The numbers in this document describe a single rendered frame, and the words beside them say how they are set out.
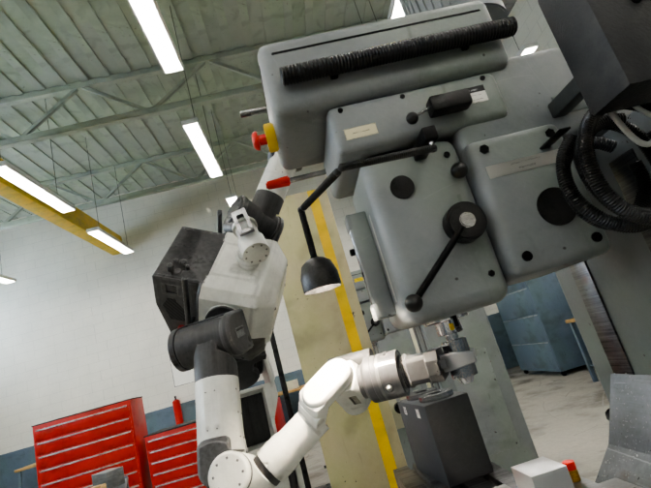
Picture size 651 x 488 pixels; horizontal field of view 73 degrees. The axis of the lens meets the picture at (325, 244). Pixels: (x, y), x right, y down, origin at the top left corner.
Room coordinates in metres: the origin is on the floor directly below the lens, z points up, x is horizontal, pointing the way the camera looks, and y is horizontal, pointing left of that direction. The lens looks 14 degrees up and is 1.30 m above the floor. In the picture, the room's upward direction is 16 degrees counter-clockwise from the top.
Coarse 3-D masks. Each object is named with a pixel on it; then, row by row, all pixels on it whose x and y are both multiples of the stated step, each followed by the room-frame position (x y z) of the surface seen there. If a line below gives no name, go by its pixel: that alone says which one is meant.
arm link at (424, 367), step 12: (384, 360) 0.86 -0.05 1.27; (396, 360) 0.86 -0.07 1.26; (408, 360) 0.84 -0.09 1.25; (420, 360) 0.83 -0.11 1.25; (432, 360) 0.81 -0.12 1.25; (384, 372) 0.85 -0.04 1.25; (396, 372) 0.84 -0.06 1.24; (408, 372) 0.84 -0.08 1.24; (420, 372) 0.83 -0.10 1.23; (432, 372) 0.81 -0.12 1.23; (444, 372) 0.84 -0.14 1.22; (384, 384) 0.85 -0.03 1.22; (396, 384) 0.85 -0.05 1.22; (408, 384) 0.87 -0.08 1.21; (384, 396) 0.87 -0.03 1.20; (396, 396) 0.87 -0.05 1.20
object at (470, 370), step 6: (444, 348) 0.84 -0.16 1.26; (450, 348) 0.83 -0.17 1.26; (456, 348) 0.83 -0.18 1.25; (462, 348) 0.83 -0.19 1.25; (468, 348) 0.84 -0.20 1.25; (468, 366) 0.83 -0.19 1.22; (474, 366) 0.84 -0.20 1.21; (450, 372) 0.85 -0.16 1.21; (456, 372) 0.83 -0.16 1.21; (462, 372) 0.83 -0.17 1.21; (468, 372) 0.83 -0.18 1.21; (474, 372) 0.83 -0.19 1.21; (456, 378) 0.84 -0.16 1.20; (462, 378) 0.83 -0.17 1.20
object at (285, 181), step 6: (306, 174) 0.93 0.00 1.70; (312, 174) 0.93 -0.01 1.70; (318, 174) 0.93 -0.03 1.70; (324, 174) 0.94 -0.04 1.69; (270, 180) 0.92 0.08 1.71; (276, 180) 0.92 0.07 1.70; (282, 180) 0.92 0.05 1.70; (288, 180) 0.92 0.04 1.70; (294, 180) 0.93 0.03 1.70; (270, 186) 0.92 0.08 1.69; (276, 186) 0.92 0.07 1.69; (282, 186) 0.93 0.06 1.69
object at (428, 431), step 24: (408, 408) 1.26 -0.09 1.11; (432, 408) 1.14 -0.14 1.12; (456, 408) 1.15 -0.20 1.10; (408, 432) 1.33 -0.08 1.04; (432, 432) 1.14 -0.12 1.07; (456, 432) 1.15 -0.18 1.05; (432, 456) 1.19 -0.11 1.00; (456, 456) 1.14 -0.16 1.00; (480, 456) 1.16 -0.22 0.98; (456, 480) 1.14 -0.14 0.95
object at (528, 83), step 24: (552, 48) 0.78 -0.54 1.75; (504, 72) 0.77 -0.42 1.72; (528, 72) 0.77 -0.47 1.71; (552, 72) 0.77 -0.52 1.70; (504, 96) 0.76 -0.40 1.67; (528, 96) 0.77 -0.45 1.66; (552, 96) 0.77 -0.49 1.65; (504, 120) 0.76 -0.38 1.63; (528, 120) 0.77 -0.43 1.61; (552, 120) 0.77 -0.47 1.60; (576, 120) 0.78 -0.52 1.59; (456, 144) 0.77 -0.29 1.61
